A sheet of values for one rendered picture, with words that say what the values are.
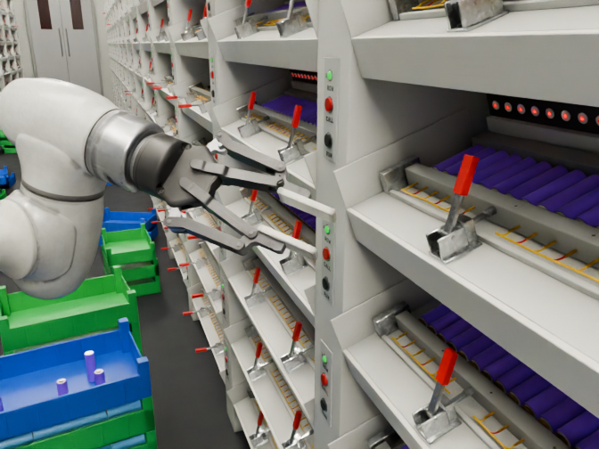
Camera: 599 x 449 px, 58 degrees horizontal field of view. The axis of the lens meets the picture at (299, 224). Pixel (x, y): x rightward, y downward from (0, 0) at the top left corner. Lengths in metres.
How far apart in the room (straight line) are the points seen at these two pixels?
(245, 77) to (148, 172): 0.70
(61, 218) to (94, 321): 0.69
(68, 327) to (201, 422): 0.53
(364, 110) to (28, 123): 0.40
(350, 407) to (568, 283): 0.42
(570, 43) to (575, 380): 0.21
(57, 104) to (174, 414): 1.22
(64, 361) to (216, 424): 0.57
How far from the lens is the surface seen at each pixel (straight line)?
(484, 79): 0.44
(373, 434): 0.83
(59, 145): 0.70
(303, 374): 1.00
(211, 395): 1.81
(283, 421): 1.21
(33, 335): 1.39
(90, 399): 1.12
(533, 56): 0.40
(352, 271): 0.68
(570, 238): 0.46
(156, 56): 2.68
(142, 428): 1.18
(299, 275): 0.92
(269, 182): 0.62
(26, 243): 0.73
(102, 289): 1.58
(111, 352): 1.30
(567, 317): 0.42
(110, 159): 0.66
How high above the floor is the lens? 1.06
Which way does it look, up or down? 19 degrees down
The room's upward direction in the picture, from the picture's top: straight up
